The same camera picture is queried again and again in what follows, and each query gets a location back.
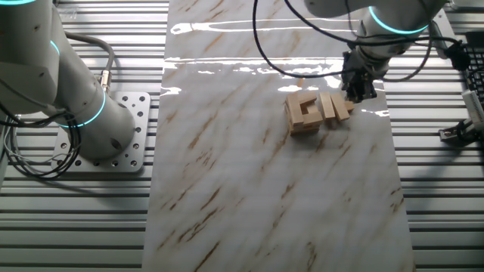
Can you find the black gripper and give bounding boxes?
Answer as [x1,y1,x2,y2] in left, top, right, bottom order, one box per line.
[340,48,391,104]

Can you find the grey cable bundle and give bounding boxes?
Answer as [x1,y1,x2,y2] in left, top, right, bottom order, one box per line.
[2,120,54,178]

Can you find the black wrist camera plug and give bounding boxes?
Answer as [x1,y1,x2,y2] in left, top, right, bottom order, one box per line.
[442,39,473,73]

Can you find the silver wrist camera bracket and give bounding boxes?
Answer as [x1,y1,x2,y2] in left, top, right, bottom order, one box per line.
[427,8,453,52]

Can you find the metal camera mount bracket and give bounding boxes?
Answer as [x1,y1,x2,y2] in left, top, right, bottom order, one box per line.
[438,119,478,144]

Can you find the white marble pattern mat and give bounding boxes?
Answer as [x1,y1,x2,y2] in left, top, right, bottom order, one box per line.
[141,0,416,272]

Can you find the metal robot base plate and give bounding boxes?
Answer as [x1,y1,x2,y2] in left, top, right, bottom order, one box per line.
[51,91,151,174]

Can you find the grey base cable with connector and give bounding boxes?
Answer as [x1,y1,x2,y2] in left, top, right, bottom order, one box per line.
[63,31,116,94]

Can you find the silver depth camera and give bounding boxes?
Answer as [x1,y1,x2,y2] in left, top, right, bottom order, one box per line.
[461,88,484,129]

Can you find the black box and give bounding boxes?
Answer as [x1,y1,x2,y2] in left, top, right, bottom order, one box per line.
[464,31,484,48]

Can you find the black keyboard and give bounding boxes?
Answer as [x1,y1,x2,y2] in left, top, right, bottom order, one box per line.
[463,45,484,105]

